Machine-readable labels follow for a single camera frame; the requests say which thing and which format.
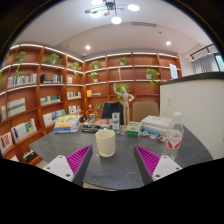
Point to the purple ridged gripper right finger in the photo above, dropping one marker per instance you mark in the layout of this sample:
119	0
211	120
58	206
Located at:
152	167

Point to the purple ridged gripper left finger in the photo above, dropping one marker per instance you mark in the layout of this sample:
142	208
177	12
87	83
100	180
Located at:
72	167

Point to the clear plastic water bottle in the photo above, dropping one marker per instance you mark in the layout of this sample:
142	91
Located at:
174	136

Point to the dark book stack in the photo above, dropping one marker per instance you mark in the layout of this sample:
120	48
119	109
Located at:
93	125

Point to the cream ceramic cup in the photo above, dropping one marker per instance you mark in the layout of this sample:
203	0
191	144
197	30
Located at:
106	142

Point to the green white carton box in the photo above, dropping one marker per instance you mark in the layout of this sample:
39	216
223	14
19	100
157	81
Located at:
134	129

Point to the beige chair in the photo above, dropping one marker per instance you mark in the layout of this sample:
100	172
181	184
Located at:
143	109

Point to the green white small box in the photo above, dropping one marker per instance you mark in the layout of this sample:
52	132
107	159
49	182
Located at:
115	120

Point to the dark blue chair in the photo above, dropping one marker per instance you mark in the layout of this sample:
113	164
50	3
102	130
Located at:
110	107

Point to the wooden artist mannequin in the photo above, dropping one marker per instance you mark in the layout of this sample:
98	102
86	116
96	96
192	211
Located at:
127	98

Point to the white counter with dark top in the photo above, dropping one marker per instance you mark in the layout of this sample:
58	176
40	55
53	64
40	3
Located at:
200	99

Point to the potted plant on shelf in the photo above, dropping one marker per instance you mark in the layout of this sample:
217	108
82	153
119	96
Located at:
152	75

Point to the potted plant upper left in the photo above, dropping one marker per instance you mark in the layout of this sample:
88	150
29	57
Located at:
53	59

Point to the grey window curtain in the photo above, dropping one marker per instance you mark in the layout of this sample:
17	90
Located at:
206	64

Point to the wooden wall bookshelf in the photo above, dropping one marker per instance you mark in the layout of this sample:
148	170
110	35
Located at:
33	93

